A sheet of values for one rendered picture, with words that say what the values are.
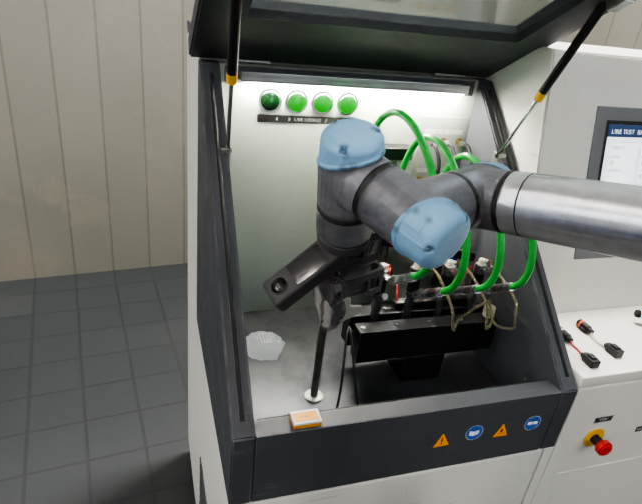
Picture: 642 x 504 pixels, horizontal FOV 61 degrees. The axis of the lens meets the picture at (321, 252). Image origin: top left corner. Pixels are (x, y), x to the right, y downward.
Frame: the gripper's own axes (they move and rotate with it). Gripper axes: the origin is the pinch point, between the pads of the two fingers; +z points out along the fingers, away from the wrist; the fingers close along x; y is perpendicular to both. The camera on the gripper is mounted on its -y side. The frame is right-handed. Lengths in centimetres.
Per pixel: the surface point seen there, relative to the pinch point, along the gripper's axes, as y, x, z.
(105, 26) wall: -7, 223, 45
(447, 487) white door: 21, -20, 44
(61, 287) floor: -66, 178, 158
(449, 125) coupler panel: 55, 45, 5
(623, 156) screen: 84, 17, 3
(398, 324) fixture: 23.4, 9.7, 25.6
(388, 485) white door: 7.9, -15.9, 37.6
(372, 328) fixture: 17.2, 10.5, 24.6
